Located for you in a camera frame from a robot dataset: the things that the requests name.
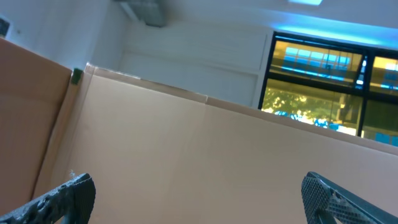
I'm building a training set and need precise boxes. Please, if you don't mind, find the dark framed window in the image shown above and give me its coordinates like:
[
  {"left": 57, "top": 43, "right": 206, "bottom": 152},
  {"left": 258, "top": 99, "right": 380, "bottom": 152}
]
[{"left": 257, "top": 32, "right": 397, "bottom": 146}]

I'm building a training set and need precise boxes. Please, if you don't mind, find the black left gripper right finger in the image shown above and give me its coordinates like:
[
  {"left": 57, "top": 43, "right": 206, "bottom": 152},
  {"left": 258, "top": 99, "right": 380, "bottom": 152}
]
[{"left": 301, "top": 172, "right": 397, "bottom": 224}]

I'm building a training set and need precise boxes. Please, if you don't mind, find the ceiling air vent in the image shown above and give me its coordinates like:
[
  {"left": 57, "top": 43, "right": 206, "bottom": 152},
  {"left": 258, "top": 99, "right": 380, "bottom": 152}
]
[{"left": 114, "top": 0, "right": 166, "bottom": 27}]

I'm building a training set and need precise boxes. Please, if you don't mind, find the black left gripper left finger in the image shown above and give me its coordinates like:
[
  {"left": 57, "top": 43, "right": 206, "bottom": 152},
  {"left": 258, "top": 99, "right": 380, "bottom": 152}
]
[{"left": 1, "top": 173, "right": 96, "bottom": 224}]

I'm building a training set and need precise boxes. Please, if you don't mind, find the cardboard backdrop panel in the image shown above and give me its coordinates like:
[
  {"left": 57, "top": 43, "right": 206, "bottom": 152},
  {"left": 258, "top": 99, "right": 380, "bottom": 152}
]
[{"left": 1, "top": 40, "right": 397, "bottom": 223}]

